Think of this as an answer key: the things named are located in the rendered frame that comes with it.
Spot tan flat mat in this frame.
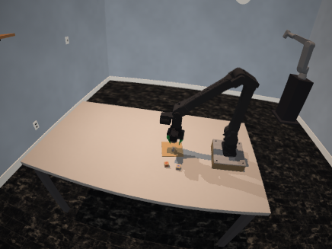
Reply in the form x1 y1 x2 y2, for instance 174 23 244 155
161 142 184 157

